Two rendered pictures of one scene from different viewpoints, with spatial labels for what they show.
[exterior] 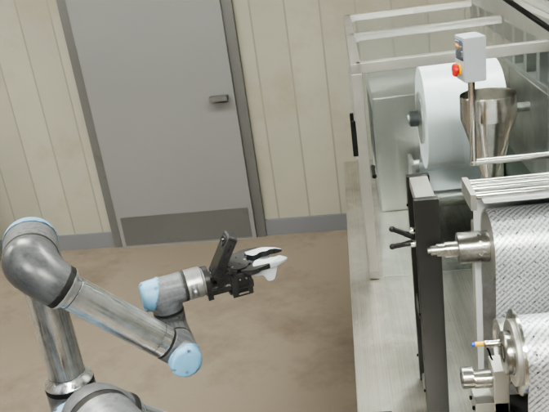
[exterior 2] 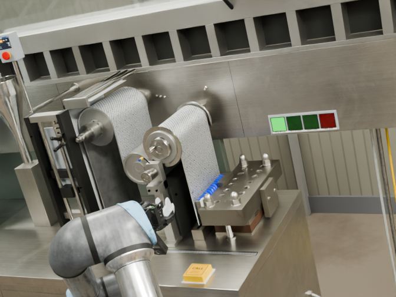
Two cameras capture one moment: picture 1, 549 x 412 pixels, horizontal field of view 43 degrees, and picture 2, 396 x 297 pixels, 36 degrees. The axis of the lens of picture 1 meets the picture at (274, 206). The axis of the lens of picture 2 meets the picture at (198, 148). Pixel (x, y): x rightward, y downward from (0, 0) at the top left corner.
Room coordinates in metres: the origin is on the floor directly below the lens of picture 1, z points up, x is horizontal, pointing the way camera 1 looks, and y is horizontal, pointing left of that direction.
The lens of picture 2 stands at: (0.14, 1.41, 1.90)
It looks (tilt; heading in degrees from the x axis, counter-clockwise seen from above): 19 degrees down; 293
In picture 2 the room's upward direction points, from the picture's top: 14 degrees counter-clockwise
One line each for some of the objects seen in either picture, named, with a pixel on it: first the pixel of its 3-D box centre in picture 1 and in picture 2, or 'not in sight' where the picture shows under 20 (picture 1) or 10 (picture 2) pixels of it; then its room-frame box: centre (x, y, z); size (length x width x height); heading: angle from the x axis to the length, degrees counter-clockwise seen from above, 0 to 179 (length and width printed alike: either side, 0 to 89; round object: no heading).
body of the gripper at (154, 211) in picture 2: not in sight; (147, 221); (0.98, -0.10, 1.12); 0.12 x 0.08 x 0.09; 83
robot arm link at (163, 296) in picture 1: (163, 293); not in sight; (1.49, 0.29, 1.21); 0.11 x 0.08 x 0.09; 106
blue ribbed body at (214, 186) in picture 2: not in sight; (212, 190); (0.91, -0.49, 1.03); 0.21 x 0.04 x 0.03; 83
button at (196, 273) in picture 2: not in sight; (197, 273); (0.87, -0.13, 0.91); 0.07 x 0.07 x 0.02; 83
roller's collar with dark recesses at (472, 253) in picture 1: (472, 247); (91, 131); (1.25, -0.39, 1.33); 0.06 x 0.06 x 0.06; 83
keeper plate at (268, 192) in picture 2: not in sight; (270, 197); (0.71, -0.52, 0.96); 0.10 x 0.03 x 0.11; 83
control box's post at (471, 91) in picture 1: (472, 121); (22, 86); (1.54, -0.48, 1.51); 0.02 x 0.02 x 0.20
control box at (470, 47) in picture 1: (466, 57); (7, 47); (1.54, -0.48, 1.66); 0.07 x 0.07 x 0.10; 0
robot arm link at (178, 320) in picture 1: (173, 330); not in sight; (1.47, 0.29, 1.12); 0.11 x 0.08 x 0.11; 16
